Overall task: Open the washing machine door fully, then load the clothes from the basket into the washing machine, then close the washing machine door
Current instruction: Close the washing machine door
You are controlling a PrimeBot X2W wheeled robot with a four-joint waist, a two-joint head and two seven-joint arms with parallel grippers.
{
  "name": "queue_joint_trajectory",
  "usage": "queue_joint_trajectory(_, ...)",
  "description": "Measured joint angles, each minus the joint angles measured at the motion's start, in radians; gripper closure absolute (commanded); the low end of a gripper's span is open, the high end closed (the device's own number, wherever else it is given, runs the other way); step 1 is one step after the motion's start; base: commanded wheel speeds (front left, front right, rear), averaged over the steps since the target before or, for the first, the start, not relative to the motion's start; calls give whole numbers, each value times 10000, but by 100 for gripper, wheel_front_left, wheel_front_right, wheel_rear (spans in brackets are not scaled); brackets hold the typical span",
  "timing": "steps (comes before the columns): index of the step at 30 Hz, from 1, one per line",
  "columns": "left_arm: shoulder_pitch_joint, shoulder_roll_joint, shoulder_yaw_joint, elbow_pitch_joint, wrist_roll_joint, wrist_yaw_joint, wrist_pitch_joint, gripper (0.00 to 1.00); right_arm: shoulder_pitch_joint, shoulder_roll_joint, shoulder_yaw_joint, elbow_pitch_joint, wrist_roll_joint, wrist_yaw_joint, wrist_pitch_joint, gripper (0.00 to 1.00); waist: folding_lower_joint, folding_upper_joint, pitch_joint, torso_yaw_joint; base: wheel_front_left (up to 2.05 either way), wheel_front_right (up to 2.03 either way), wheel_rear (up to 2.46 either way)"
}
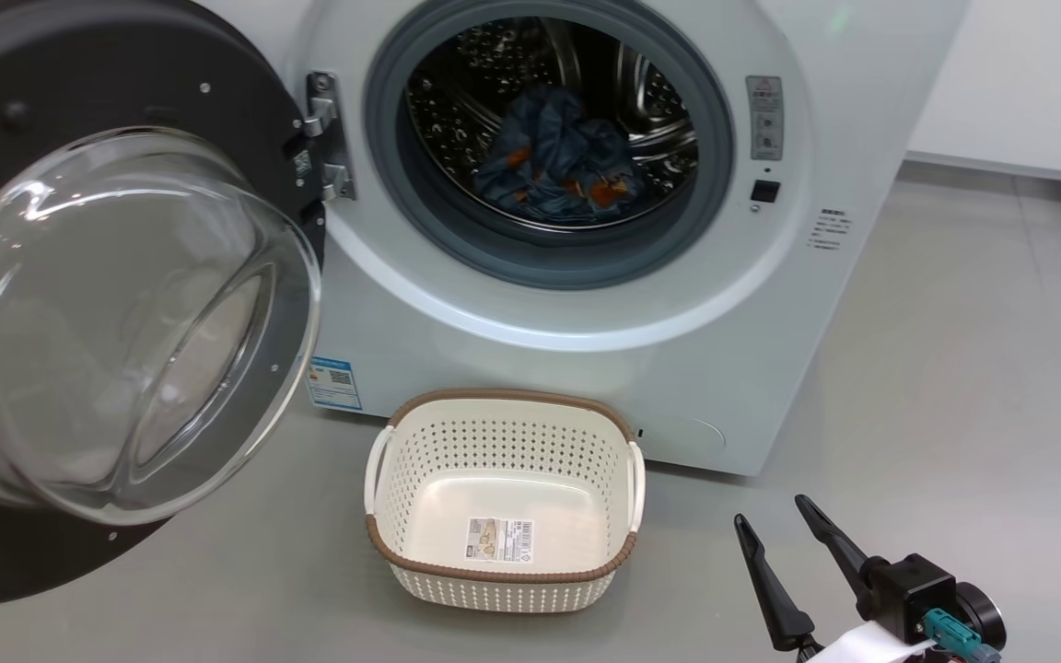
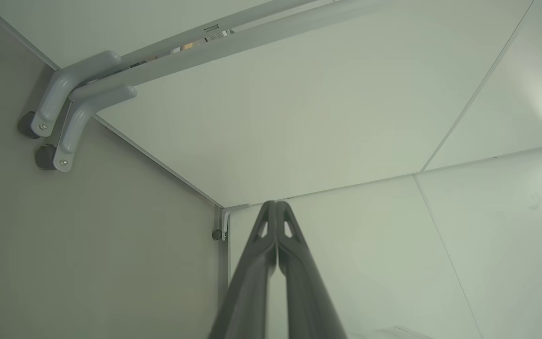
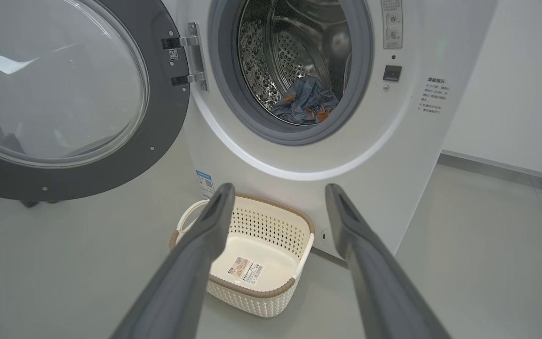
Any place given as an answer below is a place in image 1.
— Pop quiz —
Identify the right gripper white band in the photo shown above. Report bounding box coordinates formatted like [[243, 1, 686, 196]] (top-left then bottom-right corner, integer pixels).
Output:
[[733, 494, 937, 663]]

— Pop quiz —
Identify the blue bear print garment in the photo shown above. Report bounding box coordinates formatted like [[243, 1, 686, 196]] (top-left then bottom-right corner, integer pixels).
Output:
[[473, 86, 587, 217]]

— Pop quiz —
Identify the white front-load washing machine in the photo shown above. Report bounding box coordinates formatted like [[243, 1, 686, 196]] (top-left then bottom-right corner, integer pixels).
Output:
[[190, 0, 969, 477]]

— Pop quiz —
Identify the barcode label in basket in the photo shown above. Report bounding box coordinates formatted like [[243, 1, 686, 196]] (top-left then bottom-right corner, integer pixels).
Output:
[[466, 517, 535, 564]]

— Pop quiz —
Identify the cream perforated laundry basket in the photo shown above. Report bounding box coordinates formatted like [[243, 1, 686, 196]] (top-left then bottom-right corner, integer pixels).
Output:
[[364, 388, 647, 615]]

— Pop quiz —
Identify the small printed text label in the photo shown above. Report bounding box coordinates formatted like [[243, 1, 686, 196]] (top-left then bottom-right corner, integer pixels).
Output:
[[807, 207, 854, 251]]

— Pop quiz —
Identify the grey warning sticker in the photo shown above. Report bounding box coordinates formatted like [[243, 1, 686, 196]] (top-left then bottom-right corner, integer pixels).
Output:
[[747, 76, 785, 162]]

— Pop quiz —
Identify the blue energy label sticker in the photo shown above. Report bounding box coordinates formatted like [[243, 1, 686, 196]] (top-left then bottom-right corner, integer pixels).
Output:
[[308, 357, 363, 412]]

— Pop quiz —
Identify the teal plug right camera cable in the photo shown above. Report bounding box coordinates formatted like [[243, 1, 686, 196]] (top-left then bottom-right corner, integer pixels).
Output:
[[920, 608, 1003, 663]]

